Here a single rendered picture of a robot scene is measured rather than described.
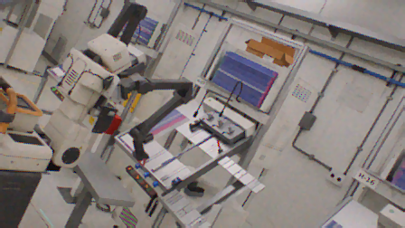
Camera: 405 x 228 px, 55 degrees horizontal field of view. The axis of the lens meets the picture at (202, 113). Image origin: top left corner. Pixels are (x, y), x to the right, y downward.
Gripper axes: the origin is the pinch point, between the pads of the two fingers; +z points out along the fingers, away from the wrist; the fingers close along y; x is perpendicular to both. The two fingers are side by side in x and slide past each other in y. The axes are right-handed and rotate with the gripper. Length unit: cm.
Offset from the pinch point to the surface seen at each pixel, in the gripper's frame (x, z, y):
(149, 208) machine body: -3, 56, 16
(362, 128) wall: -210, 72, -22
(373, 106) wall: -225, 56, -20
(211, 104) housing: -72, 0, 22
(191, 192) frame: -27.7, 40.0, -5.0
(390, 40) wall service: -246, -1, -14
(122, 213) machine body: 11, 71, 40
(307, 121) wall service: -192, 81, 27
